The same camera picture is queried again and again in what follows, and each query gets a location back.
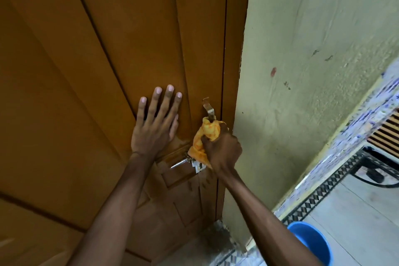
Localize person's left hand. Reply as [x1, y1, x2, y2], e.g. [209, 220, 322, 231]
[131, 85, 183, 161]

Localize person's right hand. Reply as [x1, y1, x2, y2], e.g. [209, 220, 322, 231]
[200, 129, 243, 179]

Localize yellow orange cleaning cloth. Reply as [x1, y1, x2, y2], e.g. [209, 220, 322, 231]
[187, 117, 228, 170]

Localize person's left forearm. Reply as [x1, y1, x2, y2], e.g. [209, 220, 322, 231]
[67, 152, 163, 266]

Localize person's right forearm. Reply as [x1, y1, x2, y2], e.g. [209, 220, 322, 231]
[214, 169, 316, 266]

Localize silver door lock plate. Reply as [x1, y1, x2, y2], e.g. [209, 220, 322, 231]
[191, 159, 207, 174]

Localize metal door latch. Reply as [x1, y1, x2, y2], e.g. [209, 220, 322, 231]
[202, 97, 216, 121]

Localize brown wooden door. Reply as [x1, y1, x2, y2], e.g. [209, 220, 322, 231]
[0, 0, 229, 266]

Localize blue plastic bucket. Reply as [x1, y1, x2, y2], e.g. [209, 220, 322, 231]
[287, 221, 334, 266]

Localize black metal bench wooden slats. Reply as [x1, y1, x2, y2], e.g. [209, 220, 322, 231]
[349, 108, 399, 188]

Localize silver door lever handle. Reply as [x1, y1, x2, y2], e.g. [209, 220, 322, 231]
[170, 156, 192, 170]

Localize brown wooden door frame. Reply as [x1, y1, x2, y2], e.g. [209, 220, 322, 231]
[215, 0, 252, 213]

